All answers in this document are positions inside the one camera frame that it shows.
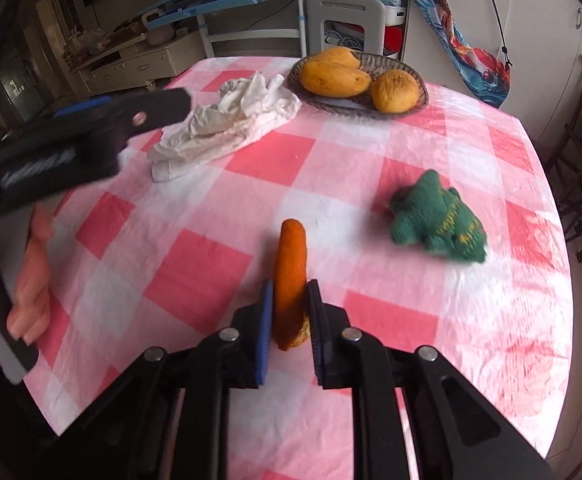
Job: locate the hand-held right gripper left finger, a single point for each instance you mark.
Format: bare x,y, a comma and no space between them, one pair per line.
266,330

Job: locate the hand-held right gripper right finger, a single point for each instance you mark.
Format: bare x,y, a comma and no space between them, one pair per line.
316,330

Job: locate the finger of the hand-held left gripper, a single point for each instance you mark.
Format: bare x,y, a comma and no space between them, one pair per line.
83,107
161,107

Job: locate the large white tissue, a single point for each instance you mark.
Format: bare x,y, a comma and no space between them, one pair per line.
221,120

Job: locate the orange carrot toy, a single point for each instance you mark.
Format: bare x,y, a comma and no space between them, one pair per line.
291,260

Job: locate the person's left hand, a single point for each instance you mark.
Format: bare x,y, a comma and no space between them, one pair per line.
33,280

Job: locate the white television cabinet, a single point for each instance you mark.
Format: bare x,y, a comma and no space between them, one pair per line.
136,60

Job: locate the dark display cabinet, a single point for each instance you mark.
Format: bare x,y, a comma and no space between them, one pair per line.
21,80

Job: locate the red checkered tablecloth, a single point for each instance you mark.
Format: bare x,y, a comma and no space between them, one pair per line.
396,310

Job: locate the green plush toy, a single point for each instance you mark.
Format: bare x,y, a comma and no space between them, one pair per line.
431,215

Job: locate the large yellow mango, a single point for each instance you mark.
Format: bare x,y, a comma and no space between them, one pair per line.
336,80

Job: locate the grey plastic stool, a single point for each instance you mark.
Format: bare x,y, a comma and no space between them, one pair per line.
351,10

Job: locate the round orange fruit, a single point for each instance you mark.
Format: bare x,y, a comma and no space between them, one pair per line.
395,92

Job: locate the dark wicker basket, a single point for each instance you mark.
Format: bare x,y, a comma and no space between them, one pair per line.
396,64

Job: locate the colourful hanging bag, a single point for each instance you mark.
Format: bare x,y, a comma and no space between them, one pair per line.
471,60

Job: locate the white cupboard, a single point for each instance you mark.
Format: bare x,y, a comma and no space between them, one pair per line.
536,35

